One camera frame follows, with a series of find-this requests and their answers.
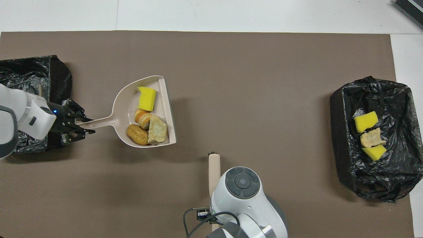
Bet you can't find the notched yellow sponge piece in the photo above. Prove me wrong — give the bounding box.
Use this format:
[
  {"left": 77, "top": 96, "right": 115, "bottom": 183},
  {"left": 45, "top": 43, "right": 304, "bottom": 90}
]
[{"left": 137, "top": 86, "right": 157, "bottom": 112}]

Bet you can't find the small yellow sponge piece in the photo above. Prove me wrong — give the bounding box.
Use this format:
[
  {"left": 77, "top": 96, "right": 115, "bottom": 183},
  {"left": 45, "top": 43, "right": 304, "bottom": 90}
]
[{"left": 362, "top": 144, "right": 387, "bottom": 161}]

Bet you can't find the dark ribbed device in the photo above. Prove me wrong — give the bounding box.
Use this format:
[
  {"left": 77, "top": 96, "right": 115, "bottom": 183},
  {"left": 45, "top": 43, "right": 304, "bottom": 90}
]
[{"left": 393, "top": 0, "right": 423, "bottom": 30}]

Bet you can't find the box wrapped in black bag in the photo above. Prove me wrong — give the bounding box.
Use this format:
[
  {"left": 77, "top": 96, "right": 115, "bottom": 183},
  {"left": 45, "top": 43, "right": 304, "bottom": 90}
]
[{"left": 0, "top": 55, "right": 73, "bottom": 153}]

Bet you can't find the beige hand brush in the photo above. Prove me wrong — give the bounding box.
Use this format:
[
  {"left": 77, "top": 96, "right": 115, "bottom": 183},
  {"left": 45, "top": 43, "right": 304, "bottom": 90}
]
[{"left": 208, "top": 152, "right": 221, "bottom": 232}]

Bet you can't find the pale bread chunk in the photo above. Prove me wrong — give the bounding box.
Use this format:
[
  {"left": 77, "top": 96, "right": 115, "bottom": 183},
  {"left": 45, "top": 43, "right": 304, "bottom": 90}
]
[{"left": 147, "top": 114, "right": 169, "bottom": 144}]

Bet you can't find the open bin with black bag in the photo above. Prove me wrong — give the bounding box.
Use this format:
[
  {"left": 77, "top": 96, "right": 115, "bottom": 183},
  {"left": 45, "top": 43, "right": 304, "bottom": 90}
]
[{"left": 330, "top": 76, "right": 423, "bottom": 203}]

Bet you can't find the large yellow sponge piece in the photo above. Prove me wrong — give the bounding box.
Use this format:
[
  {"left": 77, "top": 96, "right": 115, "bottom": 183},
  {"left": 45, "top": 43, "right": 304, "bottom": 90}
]
[{"left": 355, "top": 111, "right": 379, "bottom": 133}]

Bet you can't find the brown table mat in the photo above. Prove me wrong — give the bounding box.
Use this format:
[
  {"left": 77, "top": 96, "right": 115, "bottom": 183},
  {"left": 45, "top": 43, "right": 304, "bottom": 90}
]
[{"left": 0, "top": 31, "right": 415, "bottom": 238}]

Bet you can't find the golden croissant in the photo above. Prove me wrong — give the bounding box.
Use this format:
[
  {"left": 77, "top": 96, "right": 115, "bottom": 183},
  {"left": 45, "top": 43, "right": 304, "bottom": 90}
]
[{"left": 134, "top": 109, "right": 153, "bottom": 130}]

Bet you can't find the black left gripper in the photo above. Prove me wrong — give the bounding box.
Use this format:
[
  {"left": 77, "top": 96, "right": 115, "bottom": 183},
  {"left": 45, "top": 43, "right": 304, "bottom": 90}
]
[{"left": 46, "top": 98, "right": 96, "bottom": 146}]

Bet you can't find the oval brown bread roll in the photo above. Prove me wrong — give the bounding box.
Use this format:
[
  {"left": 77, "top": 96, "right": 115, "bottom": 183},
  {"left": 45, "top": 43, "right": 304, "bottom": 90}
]
[{"left": 126, "top": 124, "right": 149, "bottom": 146}]

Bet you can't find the beige plastic dustpan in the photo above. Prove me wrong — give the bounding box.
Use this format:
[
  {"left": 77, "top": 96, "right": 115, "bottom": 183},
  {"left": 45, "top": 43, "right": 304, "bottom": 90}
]
[{"left": 75, "top": 75, "right": 177, "bottom": 148}]

